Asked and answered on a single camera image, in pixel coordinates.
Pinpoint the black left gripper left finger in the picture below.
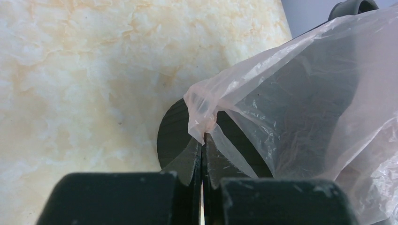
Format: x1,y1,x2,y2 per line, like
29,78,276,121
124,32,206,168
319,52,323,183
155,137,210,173
162,138,202,225

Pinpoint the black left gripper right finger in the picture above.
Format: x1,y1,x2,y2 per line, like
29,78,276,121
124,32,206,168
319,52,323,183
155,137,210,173
202,134,258,225

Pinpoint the black plastic trash bin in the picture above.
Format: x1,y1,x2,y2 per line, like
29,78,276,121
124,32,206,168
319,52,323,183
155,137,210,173
156,0,398,179

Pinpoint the translucent pink trash bag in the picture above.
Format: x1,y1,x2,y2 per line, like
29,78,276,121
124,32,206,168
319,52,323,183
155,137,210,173
183,6,398,225

